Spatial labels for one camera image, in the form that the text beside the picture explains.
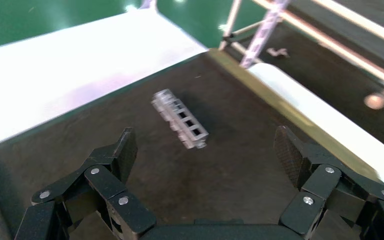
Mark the black flat container tray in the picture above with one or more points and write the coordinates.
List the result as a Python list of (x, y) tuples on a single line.
[(212, 179)]

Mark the small grey metal clip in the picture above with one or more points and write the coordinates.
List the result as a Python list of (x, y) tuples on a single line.
[(278, 52)]

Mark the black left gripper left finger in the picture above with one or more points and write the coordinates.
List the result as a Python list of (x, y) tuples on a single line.
[(106, 185)]

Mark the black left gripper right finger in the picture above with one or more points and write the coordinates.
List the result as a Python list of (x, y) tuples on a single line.
[(324, 184)]

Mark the white perforated metal shelf rack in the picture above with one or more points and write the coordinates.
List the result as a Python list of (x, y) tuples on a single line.
[(265, 33)]

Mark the black and cream tube trolley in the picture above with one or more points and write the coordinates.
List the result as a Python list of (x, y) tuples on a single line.
[(344, 76)]

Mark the grey ladder-shaped metal part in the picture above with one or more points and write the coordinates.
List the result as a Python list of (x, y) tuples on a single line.
[(182, 119)]

